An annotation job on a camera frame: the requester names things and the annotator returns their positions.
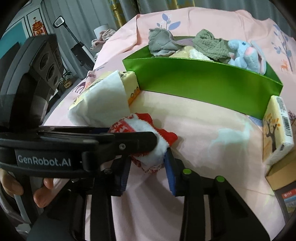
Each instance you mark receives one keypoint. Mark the red paper wall decoration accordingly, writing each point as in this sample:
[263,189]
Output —
[36,23]

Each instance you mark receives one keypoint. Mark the pink printed tablecloth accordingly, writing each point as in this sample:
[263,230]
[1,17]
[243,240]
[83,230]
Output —
[211,140]

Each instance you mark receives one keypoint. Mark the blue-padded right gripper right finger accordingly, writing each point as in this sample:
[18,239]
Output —
[174,170]

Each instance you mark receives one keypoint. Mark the potted plant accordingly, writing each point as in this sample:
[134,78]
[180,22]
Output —
[65,81]

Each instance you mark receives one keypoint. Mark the crumpled pink cloth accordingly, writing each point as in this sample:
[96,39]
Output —
[96,44]

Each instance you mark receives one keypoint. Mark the green cardboard box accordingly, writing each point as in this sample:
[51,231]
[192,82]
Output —
[212,82]

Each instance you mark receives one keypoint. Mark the small yellow tissue packet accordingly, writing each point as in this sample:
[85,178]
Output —
[277,131]

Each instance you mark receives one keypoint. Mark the blue plush elephant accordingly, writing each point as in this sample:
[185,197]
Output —
[247,56]

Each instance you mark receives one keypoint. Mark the purple grey plush towel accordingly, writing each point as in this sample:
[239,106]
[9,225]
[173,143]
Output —
[162,43]

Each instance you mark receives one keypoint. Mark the white paper roll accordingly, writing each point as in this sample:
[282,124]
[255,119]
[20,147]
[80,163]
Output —
[97,31]

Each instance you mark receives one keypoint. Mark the gold black gift box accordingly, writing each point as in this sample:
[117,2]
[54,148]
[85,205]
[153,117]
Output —
[282,173]

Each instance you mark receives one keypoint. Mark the red white sock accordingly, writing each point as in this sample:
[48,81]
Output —
[153,142]

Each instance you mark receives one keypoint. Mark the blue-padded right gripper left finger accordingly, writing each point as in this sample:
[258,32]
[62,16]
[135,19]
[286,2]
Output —
[125,164]

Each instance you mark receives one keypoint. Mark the white tissue sheet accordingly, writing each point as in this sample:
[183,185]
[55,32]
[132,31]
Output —
[102,104]

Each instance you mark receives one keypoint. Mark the green grey washcloth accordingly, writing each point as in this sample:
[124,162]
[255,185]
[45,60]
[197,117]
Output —
[215,49]

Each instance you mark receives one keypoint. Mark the colourful printed booklet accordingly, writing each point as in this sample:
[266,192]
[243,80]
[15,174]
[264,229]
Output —
[286,199]

